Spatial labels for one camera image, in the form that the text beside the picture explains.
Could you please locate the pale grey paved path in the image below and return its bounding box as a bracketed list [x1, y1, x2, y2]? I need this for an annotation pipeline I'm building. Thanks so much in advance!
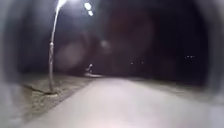
[20, 76, 224, 128]

